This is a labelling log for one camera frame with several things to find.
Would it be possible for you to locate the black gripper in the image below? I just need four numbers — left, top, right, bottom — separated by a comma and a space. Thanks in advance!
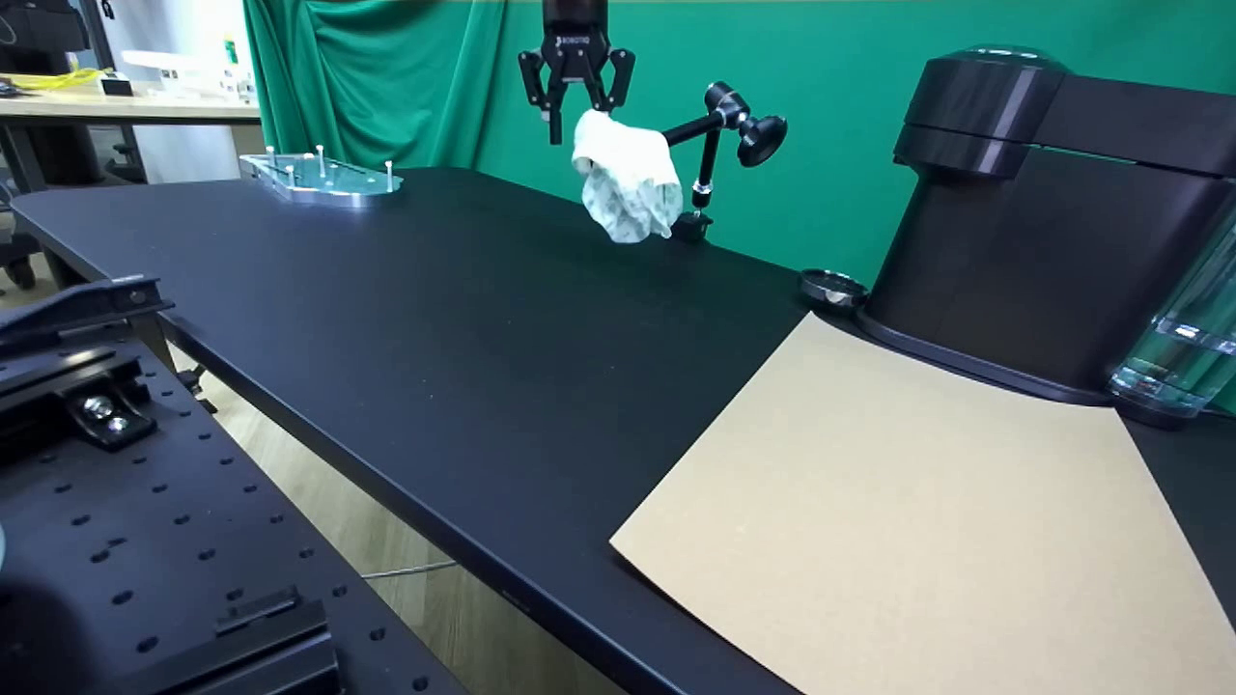
512, 0, 642, 150

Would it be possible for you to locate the white floral cloth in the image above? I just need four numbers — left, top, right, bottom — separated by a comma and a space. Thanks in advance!
568, 106, 686, 248

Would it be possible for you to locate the black articulated stand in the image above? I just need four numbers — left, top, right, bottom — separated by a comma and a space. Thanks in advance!
660, 78, 793, 248

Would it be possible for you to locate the green fabric backdrop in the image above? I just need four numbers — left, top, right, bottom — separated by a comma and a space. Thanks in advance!
241, 0, 1236, 295

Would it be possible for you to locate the clear acrylic plate with screws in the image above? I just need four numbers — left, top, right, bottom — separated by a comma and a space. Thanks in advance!
237, 145, 407, 206

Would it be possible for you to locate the small round black cap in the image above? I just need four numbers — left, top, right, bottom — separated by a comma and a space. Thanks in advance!
799, 266, 868, 317

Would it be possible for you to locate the white box on desk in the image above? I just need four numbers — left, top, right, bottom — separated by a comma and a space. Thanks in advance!
103, 0, 257, 106

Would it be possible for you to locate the wooden background desk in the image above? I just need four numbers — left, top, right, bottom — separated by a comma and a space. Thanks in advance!
0, 85, 261, 133

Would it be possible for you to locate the large black machine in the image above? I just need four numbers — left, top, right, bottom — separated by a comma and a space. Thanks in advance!
853, 47, 1236, 410

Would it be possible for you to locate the tan cardboard sheet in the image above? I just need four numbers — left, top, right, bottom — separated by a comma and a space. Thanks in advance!
607, 315, 1236, 695

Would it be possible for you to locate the black perforated breadboard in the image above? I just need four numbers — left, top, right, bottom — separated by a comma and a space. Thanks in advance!
0, 343, 466, 695

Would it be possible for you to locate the clear plastic container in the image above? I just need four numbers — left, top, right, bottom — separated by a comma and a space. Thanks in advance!
1108, 218, 1236, 425

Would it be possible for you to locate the black clamp mount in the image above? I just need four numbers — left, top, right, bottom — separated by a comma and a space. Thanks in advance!
0, 269, 172, 456

